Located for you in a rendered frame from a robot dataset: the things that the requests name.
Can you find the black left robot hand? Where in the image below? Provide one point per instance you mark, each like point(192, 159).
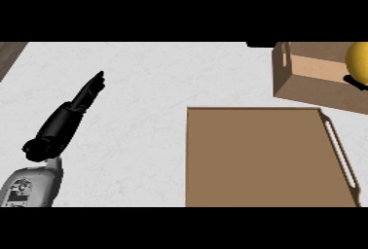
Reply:
point(59, 124)

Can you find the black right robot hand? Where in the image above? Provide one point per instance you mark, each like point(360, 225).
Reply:
point(356, 83)

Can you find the yellow lemon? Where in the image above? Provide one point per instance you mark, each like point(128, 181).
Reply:
point(357, 61)

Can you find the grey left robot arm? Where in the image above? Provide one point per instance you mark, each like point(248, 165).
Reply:
point(32, 184)

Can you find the brown cardboard box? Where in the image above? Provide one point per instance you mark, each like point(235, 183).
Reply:
point(310, 84)

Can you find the brown flat tray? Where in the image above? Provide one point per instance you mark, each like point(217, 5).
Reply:
point(258, 159)

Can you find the black appliance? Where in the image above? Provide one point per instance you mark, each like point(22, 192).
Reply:
point(260, 44)

